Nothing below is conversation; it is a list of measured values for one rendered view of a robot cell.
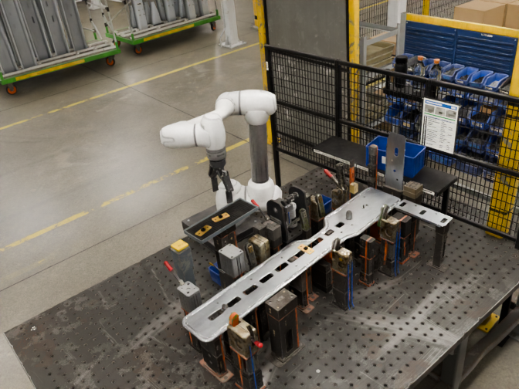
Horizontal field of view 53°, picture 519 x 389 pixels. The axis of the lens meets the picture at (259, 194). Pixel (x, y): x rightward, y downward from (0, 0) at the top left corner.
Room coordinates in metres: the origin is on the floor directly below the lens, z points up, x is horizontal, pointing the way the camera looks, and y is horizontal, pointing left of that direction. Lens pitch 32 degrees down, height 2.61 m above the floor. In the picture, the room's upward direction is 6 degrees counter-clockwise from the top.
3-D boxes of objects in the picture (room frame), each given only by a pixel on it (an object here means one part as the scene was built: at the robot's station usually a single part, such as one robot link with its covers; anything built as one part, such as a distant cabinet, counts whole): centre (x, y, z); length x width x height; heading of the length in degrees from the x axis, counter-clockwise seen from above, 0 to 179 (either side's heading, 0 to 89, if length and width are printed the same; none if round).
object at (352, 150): (2.77, -0.75, 1.02); 0.90 x 0.22 x 0.03; 41
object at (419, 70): (2.83, -0.97, 1.53); 0.06 x 0.06 x 0.20
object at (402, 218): (2.24, -0.73, 0.84); 0.11 x 0.10 x 0.28; 41
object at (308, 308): (1.97, -0.14, 0.84); 0.17 x 0.06 x 0.29; 41
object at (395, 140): (2.50, -0.76, 1.17); 0.12 x 0.01 x 0.34; 41
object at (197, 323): (2.01, -0.19, 1.00); 1.38 x 0.22 x 0.02; 131
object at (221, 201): (2.70, 0.18, 0.92); 0.18 x 0.16 x 0.22; 85
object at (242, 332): (1.50, 0.12, 0.88); 0.15 x 0.11 x 0.36; 41
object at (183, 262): (1.96, 0.39, 0.92); 0.08 x 0.08 x 0.44; 41
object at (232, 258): (1.94, 0.16, 0.90); 0.13 x 0.10 x 0.41; 41
